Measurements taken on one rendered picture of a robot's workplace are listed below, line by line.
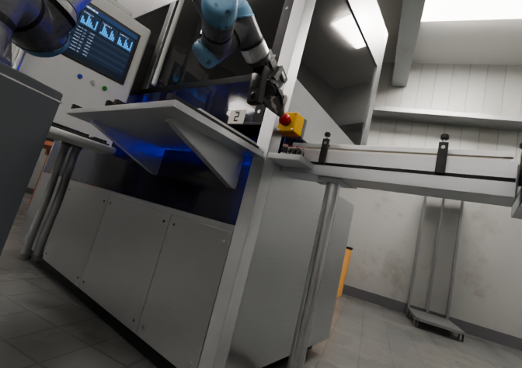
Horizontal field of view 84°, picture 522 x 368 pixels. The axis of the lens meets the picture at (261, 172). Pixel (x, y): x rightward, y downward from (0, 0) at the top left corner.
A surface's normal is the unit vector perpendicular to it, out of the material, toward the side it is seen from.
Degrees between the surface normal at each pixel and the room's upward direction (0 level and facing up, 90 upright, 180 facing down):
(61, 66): 90
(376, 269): 90
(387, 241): 90
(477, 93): 90
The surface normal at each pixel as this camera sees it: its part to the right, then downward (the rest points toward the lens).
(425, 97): -0.34, -0.25
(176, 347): -0.56, -0.28
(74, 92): 0.72, 0.07
